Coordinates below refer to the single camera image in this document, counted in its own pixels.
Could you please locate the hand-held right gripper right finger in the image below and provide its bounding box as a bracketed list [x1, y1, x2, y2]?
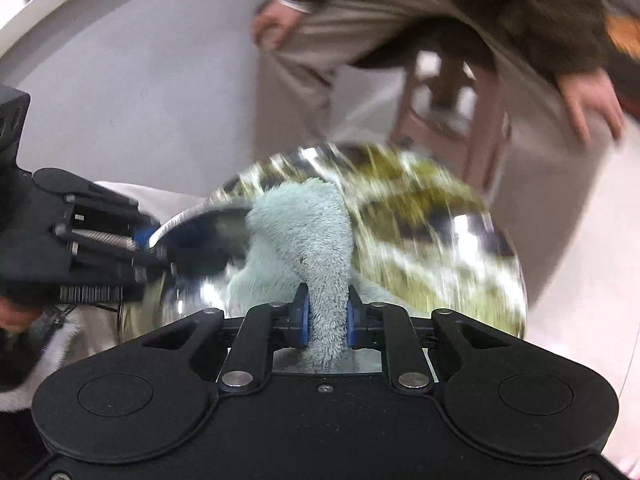
[346, 285, 508, 393]

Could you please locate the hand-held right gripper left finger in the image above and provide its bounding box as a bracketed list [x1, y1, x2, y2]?
[142, 284, 311, 393]

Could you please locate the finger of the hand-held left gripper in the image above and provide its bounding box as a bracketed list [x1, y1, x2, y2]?
[55, 249, 174, 304]
[65, 180, 162, 251]

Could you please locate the steel bowl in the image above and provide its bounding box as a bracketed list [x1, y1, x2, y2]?
[117, 199, 361, 376]

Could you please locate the teal and pink fluffy cloth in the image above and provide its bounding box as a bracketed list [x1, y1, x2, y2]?
[227, 177, 406, 371]

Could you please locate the person's left forearm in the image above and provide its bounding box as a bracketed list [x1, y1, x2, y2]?
[0, 310, 86, 411]

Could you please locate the person's left hand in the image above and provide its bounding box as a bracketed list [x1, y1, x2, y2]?
[0, 295, 47, 332]

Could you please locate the round green marble table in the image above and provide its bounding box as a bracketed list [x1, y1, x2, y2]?
[210, 142, 528, 341]

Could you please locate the pink plastic stool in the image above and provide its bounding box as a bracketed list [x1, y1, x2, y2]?
[390, 50, 513, 196]

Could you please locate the orange fringed blanket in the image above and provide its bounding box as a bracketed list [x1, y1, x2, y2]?
[602, 15, 640, 56]

